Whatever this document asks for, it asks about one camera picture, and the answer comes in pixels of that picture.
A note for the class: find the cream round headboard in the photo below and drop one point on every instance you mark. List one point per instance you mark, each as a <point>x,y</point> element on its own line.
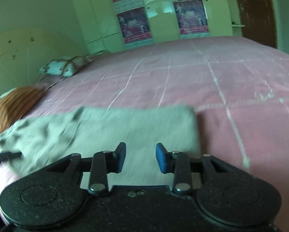
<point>18,50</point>

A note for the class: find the cream wardrobe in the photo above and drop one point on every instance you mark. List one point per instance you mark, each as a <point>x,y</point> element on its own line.
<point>159,12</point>

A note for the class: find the orange striped pillow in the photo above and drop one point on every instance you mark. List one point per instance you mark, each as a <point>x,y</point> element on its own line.
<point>16,106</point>

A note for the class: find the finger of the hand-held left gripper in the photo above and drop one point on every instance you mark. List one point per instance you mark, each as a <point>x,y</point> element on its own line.
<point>6,156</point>

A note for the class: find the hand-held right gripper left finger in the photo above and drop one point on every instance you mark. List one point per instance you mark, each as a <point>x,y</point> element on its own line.
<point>121,156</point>

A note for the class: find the pink pillow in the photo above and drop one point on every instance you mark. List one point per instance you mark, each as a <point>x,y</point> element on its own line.
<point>46,83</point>

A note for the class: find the grey pants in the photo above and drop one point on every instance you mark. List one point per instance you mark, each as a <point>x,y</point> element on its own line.
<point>134,130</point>

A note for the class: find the brown wooden door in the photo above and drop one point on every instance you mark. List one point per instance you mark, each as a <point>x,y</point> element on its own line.
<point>255,12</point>

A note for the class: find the heart print pillow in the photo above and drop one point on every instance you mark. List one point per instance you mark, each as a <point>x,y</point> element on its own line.
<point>62,66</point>

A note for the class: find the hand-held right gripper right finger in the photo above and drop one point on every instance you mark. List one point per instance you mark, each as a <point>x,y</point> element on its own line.
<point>160,158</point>

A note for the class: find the pink checked bed sheet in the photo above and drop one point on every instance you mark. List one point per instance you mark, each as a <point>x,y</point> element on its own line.
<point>183,77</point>

